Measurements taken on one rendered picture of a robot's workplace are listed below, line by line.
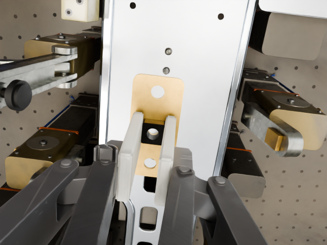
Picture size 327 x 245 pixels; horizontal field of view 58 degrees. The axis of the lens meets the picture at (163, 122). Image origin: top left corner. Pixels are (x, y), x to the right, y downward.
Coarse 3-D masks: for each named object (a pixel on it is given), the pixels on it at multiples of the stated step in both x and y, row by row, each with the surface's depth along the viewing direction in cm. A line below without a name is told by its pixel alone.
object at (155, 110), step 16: (144, 80) 21; (160, 80) 21; (176, 80) 21; (144, 96) 22; (176, 96) 22; (144, 112) 22; (160, 112) 22; (176, 112) 22; (144, 128) 22; (160, 128) 22; (176, 128) 23; (144, 144) 23; (160, 144) 22; (176, 144) 23; (144, 160) 24
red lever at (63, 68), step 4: (0, 60) 36; (4, 60) 36; (8, 60) 37; (12, 60) 37; (16, 60) 37; (56, 64) 39; (60, 64) 40; (64, 64) 40; (68, 64) 40; (56, 68) 39; (60, 68) 40; (64, 68) 40; (68, 68) 40; (56, 72) 40; (60, 72) 40; (64, 72) 40
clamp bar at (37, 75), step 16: (0, 64) 30; (16, 64) 31; (32, 64) 32; (48, 64) 35; (0, 80) 29; (16, 80) 27; (32, 80) 34; (48, 80) 37; (64, 80) 39; (0, 96) 27; (16, 96) 26
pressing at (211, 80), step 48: (144, 0) 43; (192, 0) 43; (240, 0) 42; (144, 48) 45; (192, 48) 45; (240, 48) 45; (192, 96) 48; (192, 144) 51; (144, 192) 55; (144, 240) 59
